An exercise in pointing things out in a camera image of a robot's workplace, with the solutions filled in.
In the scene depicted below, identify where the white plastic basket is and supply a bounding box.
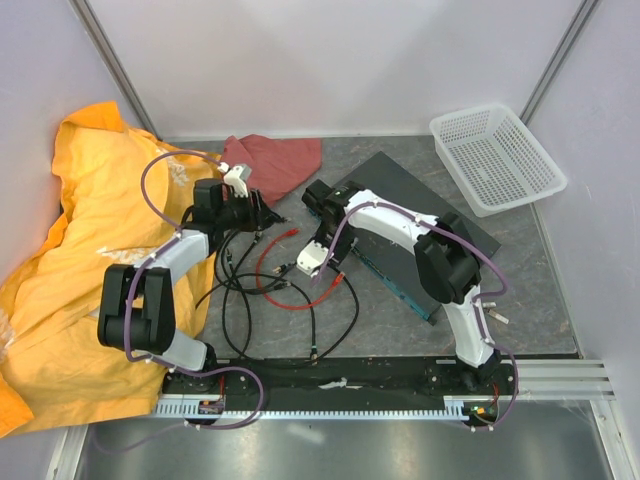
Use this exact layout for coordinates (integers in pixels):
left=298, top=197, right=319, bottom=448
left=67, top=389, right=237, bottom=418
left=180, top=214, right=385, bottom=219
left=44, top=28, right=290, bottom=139
left=429, top=103, right=568, bottom=218

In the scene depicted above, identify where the orange cloth bag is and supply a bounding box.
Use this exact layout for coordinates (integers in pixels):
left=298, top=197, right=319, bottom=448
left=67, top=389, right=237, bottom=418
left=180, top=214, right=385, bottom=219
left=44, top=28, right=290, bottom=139
left=1, top=102, right=214, bottom=436

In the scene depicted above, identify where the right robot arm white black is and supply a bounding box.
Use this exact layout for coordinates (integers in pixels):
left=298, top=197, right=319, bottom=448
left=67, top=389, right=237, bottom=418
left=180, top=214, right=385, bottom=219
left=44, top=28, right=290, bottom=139
left=296, top=180, right=506, bottom=394

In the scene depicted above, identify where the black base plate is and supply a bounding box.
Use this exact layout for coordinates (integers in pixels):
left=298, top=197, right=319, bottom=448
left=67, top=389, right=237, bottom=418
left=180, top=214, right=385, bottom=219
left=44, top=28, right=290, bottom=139
left=160, top=357, right=516, bottom=411

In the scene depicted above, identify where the black ethernet cable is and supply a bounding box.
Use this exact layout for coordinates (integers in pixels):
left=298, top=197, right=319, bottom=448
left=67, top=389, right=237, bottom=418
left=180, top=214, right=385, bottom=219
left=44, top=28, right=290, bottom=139
left=194, top=217, right=294, bottom=359

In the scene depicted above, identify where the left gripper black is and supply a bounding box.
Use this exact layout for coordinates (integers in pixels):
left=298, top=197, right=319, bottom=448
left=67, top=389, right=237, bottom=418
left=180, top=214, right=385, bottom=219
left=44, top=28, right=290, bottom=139
left=215, top=189, right=280, bottom=233

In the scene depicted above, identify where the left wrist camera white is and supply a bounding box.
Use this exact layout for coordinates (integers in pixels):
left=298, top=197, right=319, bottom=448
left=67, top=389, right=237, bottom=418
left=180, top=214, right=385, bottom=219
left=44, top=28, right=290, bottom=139
left=218, top=162, right=252, bottom=198

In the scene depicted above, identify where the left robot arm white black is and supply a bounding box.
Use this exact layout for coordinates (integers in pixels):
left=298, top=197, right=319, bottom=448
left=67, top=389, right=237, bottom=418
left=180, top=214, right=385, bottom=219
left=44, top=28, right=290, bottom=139
left=97, top=179, right=285, bottom=393

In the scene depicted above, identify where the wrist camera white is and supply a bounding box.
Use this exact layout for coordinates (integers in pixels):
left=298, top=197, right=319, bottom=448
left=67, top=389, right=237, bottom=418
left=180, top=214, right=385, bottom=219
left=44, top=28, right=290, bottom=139
left=218, top=162, right=252, bottom=198
left=296, top=240, right=333, bottom=278

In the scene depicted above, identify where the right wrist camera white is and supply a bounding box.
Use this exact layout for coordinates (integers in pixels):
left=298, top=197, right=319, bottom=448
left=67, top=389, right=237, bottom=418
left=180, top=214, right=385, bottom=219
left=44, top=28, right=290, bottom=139
left=296, top=240, right=333, bottom=278

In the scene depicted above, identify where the dark network switch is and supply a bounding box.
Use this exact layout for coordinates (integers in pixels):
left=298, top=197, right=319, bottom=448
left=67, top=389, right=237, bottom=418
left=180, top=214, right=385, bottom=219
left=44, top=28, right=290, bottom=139
left=305, top=151, right=502, bottom=326

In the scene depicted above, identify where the red ethernet cable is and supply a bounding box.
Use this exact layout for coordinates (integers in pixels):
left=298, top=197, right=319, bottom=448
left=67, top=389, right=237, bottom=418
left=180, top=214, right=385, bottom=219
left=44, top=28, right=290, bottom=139
left=255, top=227, right=347, bottom=311

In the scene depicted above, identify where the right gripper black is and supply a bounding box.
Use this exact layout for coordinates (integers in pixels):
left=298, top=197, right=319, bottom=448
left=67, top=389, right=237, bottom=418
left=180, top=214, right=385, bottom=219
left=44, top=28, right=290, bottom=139
left=306, top=221, right=361, bottom=268

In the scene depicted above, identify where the white cable duct rail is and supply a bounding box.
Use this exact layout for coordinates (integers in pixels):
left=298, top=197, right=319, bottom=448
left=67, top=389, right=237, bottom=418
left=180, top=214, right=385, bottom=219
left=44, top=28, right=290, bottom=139
left=150, top=395, right=497, bottom=421

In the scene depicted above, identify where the red cloth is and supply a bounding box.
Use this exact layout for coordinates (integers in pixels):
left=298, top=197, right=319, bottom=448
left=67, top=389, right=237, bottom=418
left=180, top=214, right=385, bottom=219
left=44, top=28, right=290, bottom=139
left=221, top=134, right=322, bottom=207

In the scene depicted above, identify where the aluminium frame rail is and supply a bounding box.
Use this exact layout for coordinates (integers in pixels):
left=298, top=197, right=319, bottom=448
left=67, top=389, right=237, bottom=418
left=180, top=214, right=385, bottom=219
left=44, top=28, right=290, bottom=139
left=518, top=359, right=615, bottom=401

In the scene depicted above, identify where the black braided cable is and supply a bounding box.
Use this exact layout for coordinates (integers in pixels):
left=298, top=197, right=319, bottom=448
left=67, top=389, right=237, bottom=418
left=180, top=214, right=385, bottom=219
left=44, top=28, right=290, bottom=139
left=222, top=259, right=361, bottom=366

